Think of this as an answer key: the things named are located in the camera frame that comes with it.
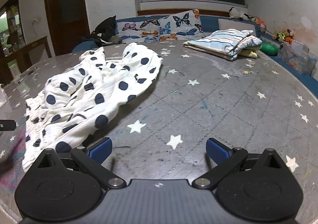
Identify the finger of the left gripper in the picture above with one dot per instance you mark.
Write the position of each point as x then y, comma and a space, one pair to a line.
7, 125

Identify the penguin plush toy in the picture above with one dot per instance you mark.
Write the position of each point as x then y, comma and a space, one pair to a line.
239, 15

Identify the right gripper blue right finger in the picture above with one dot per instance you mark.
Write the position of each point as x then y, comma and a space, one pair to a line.
228, 162

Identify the black pen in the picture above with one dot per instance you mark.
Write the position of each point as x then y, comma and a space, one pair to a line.
26, 74

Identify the butterfly print pillow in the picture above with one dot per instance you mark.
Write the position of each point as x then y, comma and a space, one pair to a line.
179, 27

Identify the brown wooden door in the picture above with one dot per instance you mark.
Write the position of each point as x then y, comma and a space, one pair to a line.
67, 23

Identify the clear plastic toy box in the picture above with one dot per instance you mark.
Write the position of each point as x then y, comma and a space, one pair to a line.
298, 56

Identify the striped folded blanket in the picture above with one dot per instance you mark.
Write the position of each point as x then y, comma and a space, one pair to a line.
227, 44

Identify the black bag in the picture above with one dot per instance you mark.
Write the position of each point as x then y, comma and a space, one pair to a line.
105, 33

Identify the wooden side table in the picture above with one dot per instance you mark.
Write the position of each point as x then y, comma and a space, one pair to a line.
22, 57

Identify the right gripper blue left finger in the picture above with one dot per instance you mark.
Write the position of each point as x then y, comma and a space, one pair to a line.
90, 162

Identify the green round toy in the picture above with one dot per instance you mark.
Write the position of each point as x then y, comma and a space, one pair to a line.
269, 49

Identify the orange plush toys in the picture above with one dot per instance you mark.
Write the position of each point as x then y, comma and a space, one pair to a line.
286, 35

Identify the white navy polka dot garment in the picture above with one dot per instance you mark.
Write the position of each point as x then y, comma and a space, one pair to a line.
75, 104

